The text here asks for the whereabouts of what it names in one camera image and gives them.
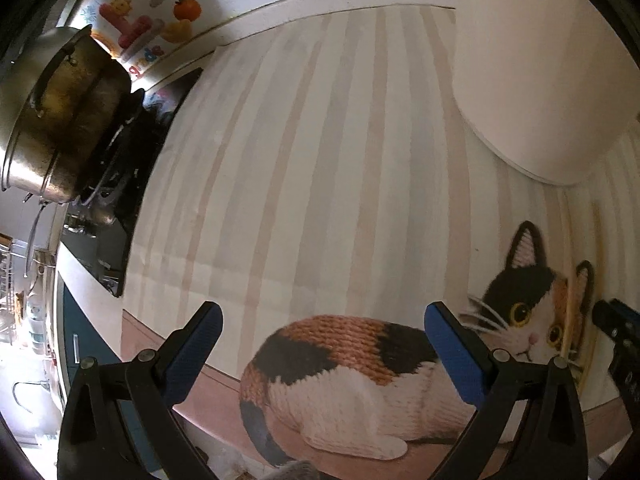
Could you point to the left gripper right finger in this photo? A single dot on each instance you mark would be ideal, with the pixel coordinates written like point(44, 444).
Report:
point(550, 442)

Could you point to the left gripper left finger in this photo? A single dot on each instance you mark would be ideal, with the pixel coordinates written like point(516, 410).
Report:
point(95, 441)

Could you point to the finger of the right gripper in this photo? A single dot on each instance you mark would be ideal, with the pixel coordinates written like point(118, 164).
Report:
point(621, 324)

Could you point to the black gas stove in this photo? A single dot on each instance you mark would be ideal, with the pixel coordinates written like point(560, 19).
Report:
point(99, 227)

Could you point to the white cylindrical utensil holder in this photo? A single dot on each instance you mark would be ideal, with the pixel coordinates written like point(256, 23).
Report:
point(546, 84)

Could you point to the striped cat placemat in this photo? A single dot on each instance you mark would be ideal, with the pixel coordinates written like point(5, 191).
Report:
point(322, 186)

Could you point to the stainless steel pot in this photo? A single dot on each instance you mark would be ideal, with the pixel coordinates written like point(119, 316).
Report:
point(61, 104)

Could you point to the fruit sticker poster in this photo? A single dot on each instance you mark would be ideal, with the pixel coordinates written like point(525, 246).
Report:
point(140, 33)

